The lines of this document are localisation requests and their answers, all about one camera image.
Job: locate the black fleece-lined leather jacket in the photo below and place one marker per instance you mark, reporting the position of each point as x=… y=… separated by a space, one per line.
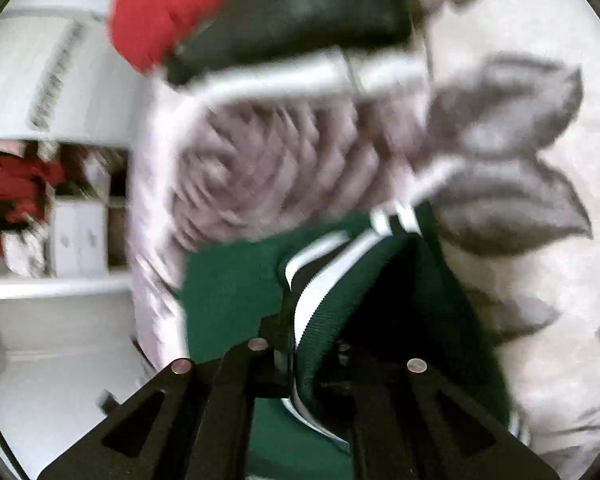
x=320 y=10

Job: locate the red hanging clothes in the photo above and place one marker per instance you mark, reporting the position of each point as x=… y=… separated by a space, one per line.
x=10 y=180

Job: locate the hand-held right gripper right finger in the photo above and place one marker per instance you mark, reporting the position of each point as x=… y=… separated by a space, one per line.
x=341 y=362

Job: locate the purple floral blanket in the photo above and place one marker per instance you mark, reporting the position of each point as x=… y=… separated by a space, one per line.
x=530 y=310

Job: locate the white sliding-door wardrobe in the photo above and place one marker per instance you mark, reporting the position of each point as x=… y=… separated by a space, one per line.
x=20 y=85

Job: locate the green and white varsity jacket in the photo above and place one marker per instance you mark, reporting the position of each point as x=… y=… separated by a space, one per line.
x=230 y=285

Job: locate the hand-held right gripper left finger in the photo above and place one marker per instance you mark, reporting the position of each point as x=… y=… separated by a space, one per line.
x=270 y=360

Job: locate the white drawer unit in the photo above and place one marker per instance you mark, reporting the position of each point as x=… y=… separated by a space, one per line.
x=80 y=235

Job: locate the red duvet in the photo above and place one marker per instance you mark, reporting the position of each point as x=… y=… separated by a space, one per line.
x=155 y=10

